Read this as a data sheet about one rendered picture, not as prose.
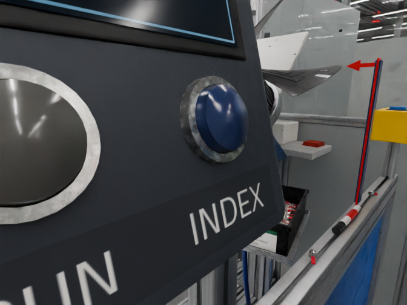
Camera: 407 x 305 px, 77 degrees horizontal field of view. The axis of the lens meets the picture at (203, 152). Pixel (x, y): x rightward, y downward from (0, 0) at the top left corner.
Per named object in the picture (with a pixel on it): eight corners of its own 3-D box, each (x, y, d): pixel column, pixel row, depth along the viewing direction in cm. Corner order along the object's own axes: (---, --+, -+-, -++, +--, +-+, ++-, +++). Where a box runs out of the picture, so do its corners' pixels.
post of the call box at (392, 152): (383, 174, 83) (389, 137, 80) (394, 177, 81) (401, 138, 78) (381, 177, 81) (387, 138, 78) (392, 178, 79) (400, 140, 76)
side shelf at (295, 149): (268, 141, 152) (268, 136, 152) (331, 151, 128) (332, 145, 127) (244, 147, 136) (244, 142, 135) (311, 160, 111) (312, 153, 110)
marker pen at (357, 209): (354, 204, 58) (331, 226, 48) (362, 206, 57) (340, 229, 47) (354, 210, 58) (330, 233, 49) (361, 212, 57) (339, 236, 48)
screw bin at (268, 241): (246, 200, 75) (247, 178, 73) (306, 214, 67) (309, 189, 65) (211, 236, 57) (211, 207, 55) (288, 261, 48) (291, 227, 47)
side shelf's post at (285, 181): (274, 281, 154) (284, 147, 134) (280, 285, 151) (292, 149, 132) (271, 285, 151) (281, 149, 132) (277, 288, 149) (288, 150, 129)
